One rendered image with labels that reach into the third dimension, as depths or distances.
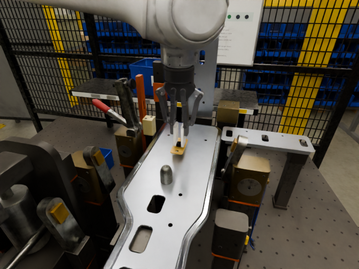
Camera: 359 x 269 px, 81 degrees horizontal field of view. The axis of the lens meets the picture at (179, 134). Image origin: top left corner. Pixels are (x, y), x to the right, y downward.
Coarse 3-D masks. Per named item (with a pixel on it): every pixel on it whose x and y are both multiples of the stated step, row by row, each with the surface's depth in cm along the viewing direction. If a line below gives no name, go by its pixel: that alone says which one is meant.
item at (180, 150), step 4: (180, 140) 67; (176, 144) 64; (180, 144) 63; (172, 148) 63; (176, 148) 63; (180, 148) 63; (184, 148) 63; (172, 152) 61; (176, 152) 61; (180, 152) 61
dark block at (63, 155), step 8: (64, 152) 45; (64, 160) 43; (72, 160) 45; (72, 168) 46; (72, 176) 46; (72, 184) 47; (80, 192) 50; (80, 200) 50; (80, 208) 51; (88, 216) 55; (88, 224) 55; (88, 232) 56; (96, 240) 60; (96, 248) 60; (96, 256) 61
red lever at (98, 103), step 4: (92, 100) 62; (96, 100) 62; (92, 104) 63; (96, 104) 62; (100, 104) 62; (104, 104) 63; (100, 108) 62; (104, 108) 62; (108, 108) 63; (104, 112) 63; (108, 112) 63; (112, 112) 63; (112, 116) 63; (116, 116) 63; (120, 116) 64; (116, 120) 64; (120, 120) 63; (124, 120) 64; (124, 124) 64; (136, 128) 64
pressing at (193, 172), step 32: (160, 128) 77; (192, 128) 78; (160, 160) 62; (192, 160) 62; (128, 192) 51; (160, 192) 51; (192, 192) 51; (128, 224) 43; (160, 224) 44; (192, 224) 44; (128, 256) 38; (160, 256) 38
